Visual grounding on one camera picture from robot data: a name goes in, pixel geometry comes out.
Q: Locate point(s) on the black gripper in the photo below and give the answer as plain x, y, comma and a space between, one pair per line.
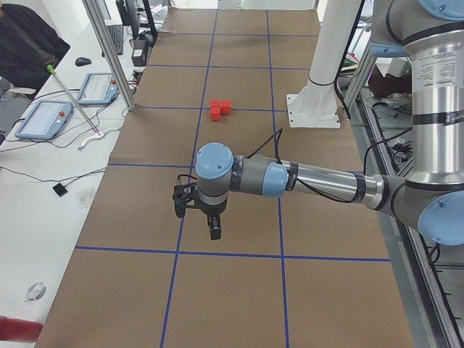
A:
212, 209

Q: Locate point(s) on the red block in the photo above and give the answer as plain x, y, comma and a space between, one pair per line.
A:
215, 103
225, 107
215, 113

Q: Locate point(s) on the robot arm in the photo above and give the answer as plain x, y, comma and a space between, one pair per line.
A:
430, 198
402, 28

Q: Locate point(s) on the white curved plastic part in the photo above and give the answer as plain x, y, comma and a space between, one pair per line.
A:
97, 136

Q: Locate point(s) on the small black square pad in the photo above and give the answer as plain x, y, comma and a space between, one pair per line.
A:
59, 189

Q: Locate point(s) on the far blue teach pendant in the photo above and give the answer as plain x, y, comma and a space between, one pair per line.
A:
98, 89

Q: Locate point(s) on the blue teach pendant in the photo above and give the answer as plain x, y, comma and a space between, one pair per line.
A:
45, 120
98, 89

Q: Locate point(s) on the black power box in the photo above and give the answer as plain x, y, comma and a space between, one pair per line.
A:
139, 53

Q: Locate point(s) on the clear tape roll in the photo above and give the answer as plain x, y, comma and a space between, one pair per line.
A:
35, 292

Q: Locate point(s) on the near blue teach pendant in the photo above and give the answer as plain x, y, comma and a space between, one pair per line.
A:
45, 120

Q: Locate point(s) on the black computer mouse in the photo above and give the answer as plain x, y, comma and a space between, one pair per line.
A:
82, 61

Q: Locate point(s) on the black keyboard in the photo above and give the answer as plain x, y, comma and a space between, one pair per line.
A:
116, 33

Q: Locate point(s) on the metal rod green tip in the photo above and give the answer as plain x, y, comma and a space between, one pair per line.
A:
52, 71

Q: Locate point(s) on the red object at corner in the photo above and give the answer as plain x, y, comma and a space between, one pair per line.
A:
20, 331

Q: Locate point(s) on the person in black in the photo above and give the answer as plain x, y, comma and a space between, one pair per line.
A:
28, 46

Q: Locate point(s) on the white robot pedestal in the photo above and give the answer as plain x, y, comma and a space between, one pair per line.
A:
315, 106

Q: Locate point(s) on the aluminium frame post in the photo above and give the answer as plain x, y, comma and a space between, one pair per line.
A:
97, 21

